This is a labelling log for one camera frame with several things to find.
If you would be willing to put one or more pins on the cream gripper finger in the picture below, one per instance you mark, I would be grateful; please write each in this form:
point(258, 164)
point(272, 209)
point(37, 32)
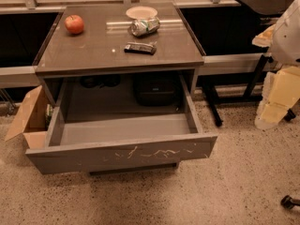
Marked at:
point(280, 92)
point(265, 38)

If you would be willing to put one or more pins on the black rxbar chocolate wrapper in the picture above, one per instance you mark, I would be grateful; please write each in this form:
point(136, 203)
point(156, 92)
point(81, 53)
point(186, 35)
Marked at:
point(142, 48)

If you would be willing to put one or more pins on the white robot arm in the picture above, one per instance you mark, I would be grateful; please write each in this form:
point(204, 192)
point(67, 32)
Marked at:
point(285, 47)

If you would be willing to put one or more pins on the open grey top drawer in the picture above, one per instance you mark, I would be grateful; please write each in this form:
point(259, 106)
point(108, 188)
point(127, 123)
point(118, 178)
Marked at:
point(105, 130)

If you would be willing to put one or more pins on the black side table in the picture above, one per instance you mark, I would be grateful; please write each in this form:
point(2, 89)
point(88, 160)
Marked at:
point(232, 64)

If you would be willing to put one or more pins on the black caster wheel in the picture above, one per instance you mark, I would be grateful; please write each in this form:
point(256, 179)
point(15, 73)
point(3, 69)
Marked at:
point(289, 203)

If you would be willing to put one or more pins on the black bag under cabinet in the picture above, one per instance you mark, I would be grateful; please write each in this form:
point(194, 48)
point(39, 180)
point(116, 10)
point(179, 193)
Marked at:
point(157, 89)

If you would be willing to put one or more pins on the crushed silver soda can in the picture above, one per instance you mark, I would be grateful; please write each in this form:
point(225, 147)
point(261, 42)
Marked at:
point(142, 27)

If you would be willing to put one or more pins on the white paper plate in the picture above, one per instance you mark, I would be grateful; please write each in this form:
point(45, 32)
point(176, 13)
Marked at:
point(141, 12)

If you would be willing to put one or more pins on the red apple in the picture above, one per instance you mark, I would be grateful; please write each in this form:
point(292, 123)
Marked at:
point(74, 24)

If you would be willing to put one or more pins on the open cardboard box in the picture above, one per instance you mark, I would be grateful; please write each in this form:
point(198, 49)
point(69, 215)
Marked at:
point(30, 119)

